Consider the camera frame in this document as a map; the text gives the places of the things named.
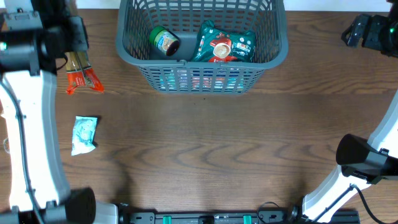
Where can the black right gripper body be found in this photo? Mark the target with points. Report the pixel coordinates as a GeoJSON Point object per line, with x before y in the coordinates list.
{"type": "Point", "coordinates": [352, 30]}

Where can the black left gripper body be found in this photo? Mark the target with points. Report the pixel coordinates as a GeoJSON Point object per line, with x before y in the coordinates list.
{"type": "Point", "coordinates": [66, 37]}

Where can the red spaghetti pasta package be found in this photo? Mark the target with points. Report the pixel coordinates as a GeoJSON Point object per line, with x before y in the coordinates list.
{"type": "Point", "coordinates": [81, 73]}

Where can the teal small packet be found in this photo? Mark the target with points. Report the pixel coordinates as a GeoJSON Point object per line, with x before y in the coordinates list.
{"type": "Point", "coordinates": [83, 135]}

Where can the green lid jar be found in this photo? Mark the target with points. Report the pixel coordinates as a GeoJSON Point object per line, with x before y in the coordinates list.
{"type": "Point", "coordinates": [164, 40]}

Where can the Kleenex tissue multipack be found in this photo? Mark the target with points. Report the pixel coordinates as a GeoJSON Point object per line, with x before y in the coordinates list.
{"type": "Point", "coordinates": [197, 81]}

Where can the green Nescafe coffee bag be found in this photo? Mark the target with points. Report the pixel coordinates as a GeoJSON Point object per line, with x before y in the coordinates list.
{"type": "Point", "coordinates": [215, 45]}

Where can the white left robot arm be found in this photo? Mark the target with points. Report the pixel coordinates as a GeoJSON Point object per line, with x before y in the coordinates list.
{"type": "Point", "coordinates": [37, 34]}

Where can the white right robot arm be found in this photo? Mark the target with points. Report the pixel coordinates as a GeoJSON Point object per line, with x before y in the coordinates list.
{"type": "Point", "coordinates": [360, 128]}

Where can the grey plastic basket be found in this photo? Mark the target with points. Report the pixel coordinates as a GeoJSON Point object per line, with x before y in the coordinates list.
{"type": "Point", "coordinates": [137, 18]}

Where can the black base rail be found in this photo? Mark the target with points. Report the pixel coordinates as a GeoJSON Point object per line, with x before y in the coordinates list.
{"type": "Point", "coordinates": [260, 216]}

